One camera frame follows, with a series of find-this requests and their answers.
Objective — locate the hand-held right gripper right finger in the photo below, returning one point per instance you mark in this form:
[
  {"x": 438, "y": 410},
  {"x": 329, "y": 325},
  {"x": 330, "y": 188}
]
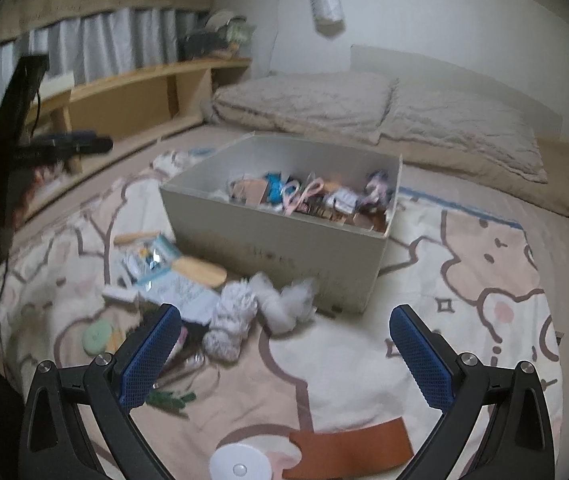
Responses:
[{"x": 422, "y": 360}]

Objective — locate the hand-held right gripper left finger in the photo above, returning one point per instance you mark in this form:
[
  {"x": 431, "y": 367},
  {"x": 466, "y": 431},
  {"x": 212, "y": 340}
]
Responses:
[{"x": 149, "y": 355}]

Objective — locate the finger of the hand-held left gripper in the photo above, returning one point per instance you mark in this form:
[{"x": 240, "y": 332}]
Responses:
[
  {"x": 72, "y": 138},
  {"x": 94, "y": 147}
]

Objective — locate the white cardboard shoe box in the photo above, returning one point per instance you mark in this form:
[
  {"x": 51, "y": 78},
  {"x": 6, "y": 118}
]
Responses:
[{"x": 264, "y": 255}]

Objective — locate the flat wooden piece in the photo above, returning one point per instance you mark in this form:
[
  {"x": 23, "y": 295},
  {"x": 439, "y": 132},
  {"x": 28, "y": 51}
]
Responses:
[{"x": 118, "y": 344}]

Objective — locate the wooden shelf unit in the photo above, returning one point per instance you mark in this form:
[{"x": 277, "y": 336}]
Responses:
[{"x": 129, "y": 110}]

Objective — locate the green clothespin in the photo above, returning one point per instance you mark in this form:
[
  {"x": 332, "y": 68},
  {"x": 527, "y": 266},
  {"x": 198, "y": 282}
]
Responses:
[{"x": 174, "y": 400}]

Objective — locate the mint green disc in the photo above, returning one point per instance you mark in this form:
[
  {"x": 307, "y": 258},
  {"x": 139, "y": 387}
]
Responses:
[{"x": 97, "y": 337}]

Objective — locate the white board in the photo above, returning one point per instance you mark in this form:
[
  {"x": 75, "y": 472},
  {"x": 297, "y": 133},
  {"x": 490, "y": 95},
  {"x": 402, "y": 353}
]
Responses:
[{"x": 59, "y": 82}]

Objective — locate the printed cartoon blanket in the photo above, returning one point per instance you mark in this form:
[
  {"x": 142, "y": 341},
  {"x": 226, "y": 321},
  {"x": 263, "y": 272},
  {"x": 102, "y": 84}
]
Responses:
[{"x": 364, "y": 360}]

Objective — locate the printed paper note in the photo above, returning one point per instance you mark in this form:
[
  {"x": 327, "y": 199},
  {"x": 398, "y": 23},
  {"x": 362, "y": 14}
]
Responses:
[{"x": 184, "y": 300}]

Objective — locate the white knit scrunchie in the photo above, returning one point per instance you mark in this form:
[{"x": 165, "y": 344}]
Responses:
[{"x": 227, "y": 325}]

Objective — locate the clear face mask packet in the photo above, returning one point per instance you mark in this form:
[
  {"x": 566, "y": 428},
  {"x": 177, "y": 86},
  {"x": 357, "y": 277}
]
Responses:
[{"x": 154, "y": 262}]

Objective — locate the oval wooden brush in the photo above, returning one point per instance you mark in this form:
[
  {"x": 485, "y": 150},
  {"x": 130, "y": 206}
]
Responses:
[{"x": 204, "y": 272}]

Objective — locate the wooden block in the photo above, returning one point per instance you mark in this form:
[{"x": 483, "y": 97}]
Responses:
[{"x": 137, "y": 238}]

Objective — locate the grey curtain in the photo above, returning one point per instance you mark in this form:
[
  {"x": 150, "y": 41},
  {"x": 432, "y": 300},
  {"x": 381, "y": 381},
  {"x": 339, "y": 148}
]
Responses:
[{"x": 114, "y": 40}]

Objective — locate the white tape measure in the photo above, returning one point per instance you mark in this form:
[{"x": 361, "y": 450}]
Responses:
[{"x": 239, "y": 462}]

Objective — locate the dark bag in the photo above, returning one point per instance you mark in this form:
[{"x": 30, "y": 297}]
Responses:
[{"x": 202, "y": 45}]

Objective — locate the brown card case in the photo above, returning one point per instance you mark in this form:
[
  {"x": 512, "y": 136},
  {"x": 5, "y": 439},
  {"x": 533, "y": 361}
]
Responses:
[{"x": 249, "y": 190}]

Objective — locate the clear labelled pouch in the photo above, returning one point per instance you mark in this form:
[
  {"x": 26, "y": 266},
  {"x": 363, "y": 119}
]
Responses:
[{"x": 342, "y": 200}]

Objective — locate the white visor cap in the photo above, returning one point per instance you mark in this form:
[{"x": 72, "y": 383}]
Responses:
[{"x": 219, "y": 19}]

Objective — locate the pink and black crochet toy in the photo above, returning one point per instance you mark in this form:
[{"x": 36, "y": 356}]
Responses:
[{"x": 379, "y": 185}]

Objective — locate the teal small item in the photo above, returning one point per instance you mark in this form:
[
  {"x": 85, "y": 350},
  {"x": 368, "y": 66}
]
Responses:
[{"x": 274, "y": 185}]

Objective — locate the clear plastic container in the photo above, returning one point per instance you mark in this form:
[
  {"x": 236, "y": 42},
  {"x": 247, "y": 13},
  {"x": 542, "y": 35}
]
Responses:
[{"x": 242, "y": 35}]

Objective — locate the pink scissors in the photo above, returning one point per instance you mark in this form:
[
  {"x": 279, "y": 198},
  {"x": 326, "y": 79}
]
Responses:
[{"x": 309, "y": 192}]

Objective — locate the beige mattress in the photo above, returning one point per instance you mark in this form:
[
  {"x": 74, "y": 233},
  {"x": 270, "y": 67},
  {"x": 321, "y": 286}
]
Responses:
[{"x": 554, "y": 195}]

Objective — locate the beige quilted pillow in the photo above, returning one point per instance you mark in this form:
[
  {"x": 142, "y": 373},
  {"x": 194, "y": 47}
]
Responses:
[
  {"x": 304, "y": 105},
  {"x": 464, "y": 130}
]

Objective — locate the white hanging bag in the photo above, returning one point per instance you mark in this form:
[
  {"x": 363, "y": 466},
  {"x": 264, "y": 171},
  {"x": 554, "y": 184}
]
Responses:
[{"x": 325, "y": 0}]

